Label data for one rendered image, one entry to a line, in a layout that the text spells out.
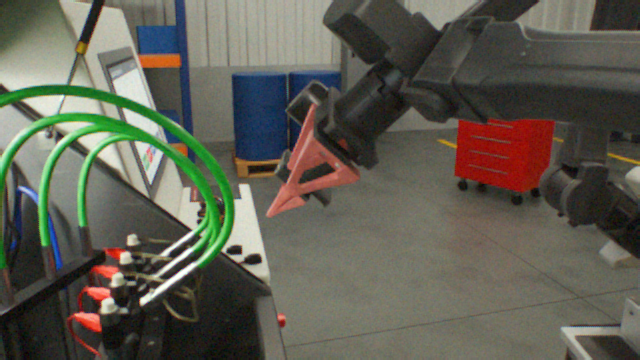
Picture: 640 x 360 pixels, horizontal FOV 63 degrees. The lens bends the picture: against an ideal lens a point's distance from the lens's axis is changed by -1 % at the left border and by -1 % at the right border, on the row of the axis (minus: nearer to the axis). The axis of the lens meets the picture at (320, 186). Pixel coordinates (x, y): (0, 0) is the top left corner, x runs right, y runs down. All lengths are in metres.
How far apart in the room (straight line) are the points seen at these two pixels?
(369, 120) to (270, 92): 4.92
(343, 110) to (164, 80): 6.65
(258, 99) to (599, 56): 5.13
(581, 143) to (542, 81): 0.54
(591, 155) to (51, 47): 0.94
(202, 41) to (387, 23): 6.73
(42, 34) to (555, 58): 0.90
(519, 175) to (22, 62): 4.17
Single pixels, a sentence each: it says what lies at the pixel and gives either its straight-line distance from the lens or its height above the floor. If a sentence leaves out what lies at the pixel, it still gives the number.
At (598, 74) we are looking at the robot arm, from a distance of 0.36.
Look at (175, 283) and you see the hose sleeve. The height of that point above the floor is 1.15.
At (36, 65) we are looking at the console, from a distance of 1.09.
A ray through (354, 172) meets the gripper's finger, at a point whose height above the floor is 1.35.
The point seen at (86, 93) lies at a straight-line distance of 0.71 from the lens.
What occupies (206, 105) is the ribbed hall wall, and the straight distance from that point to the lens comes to 7.20.
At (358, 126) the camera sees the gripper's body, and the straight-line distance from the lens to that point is 0.53.
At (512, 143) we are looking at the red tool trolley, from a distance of 4.75.
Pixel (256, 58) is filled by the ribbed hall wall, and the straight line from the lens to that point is 7.24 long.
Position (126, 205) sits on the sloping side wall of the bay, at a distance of 1.07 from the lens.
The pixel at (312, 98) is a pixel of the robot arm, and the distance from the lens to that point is 0.80.
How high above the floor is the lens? 1.50
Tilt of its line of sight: 17 degrees down
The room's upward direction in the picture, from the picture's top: straight up
